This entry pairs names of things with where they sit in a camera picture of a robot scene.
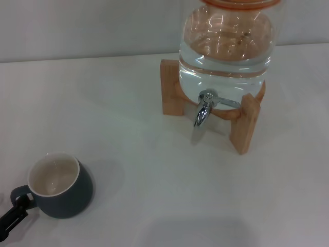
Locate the chrome faucet with lever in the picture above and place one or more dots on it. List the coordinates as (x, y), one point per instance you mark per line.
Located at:
(203, 110)

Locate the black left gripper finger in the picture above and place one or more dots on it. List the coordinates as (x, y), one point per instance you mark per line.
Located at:
(14, 212)

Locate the wooden dispenser stand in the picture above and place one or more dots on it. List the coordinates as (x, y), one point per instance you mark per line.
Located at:
(169, 87)

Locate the glass water dispenser jar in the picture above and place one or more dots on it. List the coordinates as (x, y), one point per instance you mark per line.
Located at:
(226, 64)

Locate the dark grey ceramic cup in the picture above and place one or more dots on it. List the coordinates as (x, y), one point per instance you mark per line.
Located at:
(74, 193)

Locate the orange jar lid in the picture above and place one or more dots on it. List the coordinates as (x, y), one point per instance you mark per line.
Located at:
(239, 3)

